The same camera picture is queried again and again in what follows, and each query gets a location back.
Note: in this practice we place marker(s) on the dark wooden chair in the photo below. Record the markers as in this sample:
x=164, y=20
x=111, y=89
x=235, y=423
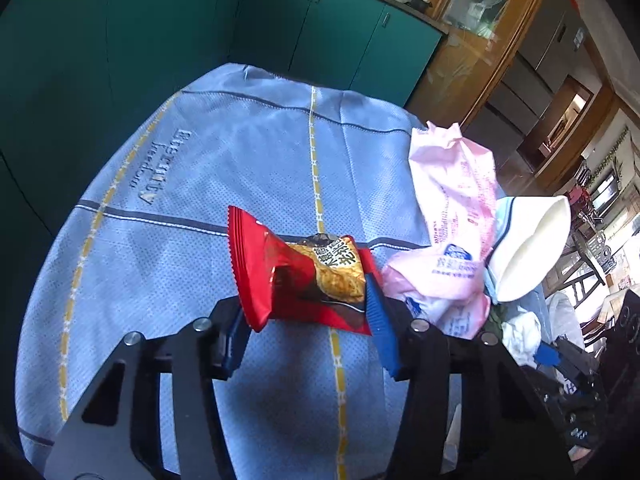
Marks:
x=585, y=282

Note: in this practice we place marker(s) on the wooden glass-door cabinet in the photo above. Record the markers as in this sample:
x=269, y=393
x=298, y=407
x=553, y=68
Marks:
x=465, y=40

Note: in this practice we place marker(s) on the blue tablecloth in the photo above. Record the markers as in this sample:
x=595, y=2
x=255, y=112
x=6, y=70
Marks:
x=200, y=200

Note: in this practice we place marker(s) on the grey refrigerator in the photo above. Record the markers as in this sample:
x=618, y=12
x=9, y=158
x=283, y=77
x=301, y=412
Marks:
x=535, y=60

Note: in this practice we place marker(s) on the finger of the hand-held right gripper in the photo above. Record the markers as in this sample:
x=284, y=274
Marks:
x=548, y=355

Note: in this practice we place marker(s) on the black pan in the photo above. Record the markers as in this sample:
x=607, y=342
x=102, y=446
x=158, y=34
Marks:
x=419, y=3

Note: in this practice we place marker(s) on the pink plastic wrapper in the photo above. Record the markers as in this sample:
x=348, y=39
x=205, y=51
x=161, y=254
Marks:
x=450, y=220

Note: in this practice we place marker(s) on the crumpled white tissue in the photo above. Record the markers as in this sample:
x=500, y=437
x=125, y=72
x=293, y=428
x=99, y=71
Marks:
x=522, y=335

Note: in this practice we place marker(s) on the red snack wrapper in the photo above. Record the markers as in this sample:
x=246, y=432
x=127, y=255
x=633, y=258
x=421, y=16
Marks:
x=305, y=272

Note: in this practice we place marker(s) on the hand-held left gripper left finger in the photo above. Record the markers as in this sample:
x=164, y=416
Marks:
x=231, y=345

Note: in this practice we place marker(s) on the green kitchen cabinets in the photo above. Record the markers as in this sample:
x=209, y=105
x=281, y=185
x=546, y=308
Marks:
x=200, y=25

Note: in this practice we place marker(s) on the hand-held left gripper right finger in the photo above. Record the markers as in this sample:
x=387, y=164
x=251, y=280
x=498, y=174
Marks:
x=381, y=320

